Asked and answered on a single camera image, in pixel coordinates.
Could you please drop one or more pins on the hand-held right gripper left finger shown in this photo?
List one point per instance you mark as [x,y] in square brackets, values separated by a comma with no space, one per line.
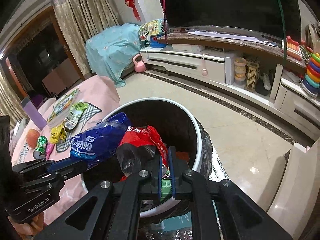
[155,177]

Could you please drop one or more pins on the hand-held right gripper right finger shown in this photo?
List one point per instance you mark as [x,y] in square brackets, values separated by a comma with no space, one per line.
[178,180]

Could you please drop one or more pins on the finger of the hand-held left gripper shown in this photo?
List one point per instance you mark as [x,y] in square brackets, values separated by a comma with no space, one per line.
[71,172]
[61,164]

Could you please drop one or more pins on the blue plastic packet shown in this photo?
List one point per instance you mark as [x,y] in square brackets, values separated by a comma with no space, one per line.
[100,140]

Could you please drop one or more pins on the white trash bin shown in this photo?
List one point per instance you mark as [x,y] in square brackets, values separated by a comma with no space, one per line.
[197,140]

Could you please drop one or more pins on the red snack packet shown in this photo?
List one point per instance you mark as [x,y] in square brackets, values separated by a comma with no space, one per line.
[140,135]

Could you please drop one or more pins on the person's left hand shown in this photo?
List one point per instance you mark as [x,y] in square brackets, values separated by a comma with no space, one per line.
[30,228]

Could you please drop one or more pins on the pink wrapper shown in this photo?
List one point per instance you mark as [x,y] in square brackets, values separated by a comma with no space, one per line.
[49,148]

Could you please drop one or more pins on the crushed green can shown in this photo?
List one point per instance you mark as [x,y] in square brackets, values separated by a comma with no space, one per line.
[42,145]

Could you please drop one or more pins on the yellow snack packet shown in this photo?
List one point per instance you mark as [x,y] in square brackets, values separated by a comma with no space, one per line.
[57,133]

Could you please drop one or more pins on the red apple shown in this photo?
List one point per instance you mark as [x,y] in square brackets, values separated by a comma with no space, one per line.
[33,138]

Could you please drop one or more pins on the green snack packet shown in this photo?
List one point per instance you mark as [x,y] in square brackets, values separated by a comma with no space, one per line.
[75,115]

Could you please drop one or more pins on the purple thermos bottle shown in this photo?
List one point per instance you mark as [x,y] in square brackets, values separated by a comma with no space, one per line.
[35,115]

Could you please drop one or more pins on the beige patterned curtain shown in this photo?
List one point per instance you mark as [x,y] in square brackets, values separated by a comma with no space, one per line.
[10,100]
[87,17]

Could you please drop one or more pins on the pink printed blanket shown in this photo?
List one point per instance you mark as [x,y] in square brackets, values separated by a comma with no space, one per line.
[100,87]

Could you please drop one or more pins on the beige balcony cabinet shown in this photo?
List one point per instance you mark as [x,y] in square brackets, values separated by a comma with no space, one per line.
[60,77]

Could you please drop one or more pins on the pink drawer safety lock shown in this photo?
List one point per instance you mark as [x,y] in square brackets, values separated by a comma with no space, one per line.
[205,71]

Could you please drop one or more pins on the pink kettlebell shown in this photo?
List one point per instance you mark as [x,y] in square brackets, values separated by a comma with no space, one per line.
[140,65]

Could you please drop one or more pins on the cream side cabinet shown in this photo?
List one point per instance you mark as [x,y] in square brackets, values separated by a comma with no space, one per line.
[295,192]

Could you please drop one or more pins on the white television stand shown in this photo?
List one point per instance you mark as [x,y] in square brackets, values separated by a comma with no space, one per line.
[187,57]

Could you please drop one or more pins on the stacked yellow pink containers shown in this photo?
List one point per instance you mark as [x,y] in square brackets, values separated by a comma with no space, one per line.
[240,71]

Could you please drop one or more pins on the wooden toy building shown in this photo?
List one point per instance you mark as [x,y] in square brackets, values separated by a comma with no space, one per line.
[251,77]

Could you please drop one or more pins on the teal cloth covered furniture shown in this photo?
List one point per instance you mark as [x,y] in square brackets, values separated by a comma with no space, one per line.
[112,47]

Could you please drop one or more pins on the toy cash register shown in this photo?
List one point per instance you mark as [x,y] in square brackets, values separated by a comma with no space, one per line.
[156,32]

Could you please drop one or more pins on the toy ferris wheel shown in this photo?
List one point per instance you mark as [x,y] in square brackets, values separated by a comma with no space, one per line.
[144,32]

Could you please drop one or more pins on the toy phone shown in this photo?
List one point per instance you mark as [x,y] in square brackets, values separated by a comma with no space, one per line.
[292,47]

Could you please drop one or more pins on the black television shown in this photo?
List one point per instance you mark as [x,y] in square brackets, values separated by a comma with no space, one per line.
[225,2]

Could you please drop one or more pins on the beige bag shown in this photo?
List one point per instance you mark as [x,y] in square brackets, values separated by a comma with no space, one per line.
[313,36]

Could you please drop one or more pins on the wooden door frame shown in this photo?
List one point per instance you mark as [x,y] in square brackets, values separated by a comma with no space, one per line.
[62,37]

